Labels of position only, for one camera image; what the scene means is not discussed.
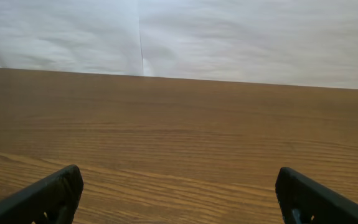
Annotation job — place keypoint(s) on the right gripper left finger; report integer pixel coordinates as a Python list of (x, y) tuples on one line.
[(41, 200)]

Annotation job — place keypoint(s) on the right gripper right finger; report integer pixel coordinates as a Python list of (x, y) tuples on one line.
[(315, 202)]

